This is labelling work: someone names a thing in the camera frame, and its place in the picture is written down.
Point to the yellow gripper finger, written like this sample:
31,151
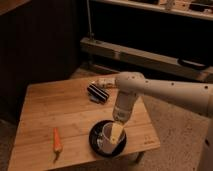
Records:
116,132

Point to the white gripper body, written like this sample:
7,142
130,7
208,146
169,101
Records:
124,106

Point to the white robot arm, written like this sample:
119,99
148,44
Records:
197,97

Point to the black ceramic bowl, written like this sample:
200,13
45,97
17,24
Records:
95,140

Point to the white small bottle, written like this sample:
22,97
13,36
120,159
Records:
105,83

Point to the grey metal beam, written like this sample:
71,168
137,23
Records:
145,59

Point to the orange carrot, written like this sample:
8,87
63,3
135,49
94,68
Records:
57,145

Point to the wooden table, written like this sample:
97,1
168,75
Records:
65,105

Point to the metal pole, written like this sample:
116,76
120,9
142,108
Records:
91,34

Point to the wooden shelf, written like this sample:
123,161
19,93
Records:
176,7

